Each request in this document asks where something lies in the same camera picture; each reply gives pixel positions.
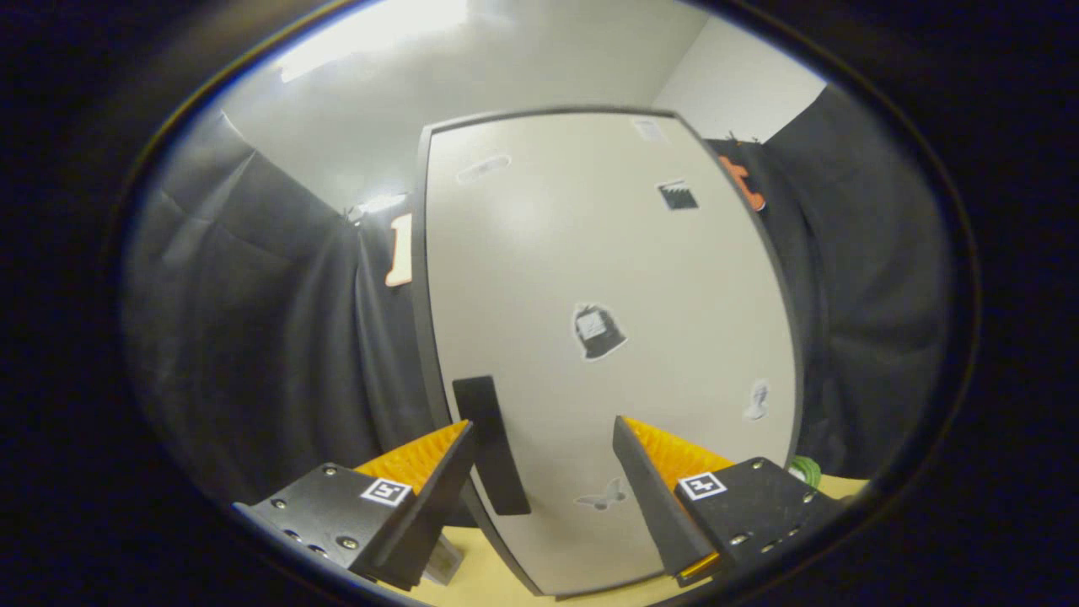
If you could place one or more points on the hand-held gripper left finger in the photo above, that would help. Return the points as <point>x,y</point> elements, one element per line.
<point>434,506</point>

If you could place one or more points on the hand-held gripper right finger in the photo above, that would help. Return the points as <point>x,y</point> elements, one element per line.
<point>653,497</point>

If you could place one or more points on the dark grey shoe cabinet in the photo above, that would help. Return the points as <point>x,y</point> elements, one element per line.
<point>419,295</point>

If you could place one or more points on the white shoe cabinet door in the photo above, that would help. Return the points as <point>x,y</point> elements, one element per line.
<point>590,253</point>

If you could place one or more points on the white illustrated book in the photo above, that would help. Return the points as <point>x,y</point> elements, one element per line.
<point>443,563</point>

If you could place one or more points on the watermelon slice toy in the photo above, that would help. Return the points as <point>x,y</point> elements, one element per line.
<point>807,472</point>

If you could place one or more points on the black backdrop cloth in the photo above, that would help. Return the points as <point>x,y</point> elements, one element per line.
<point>278,337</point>

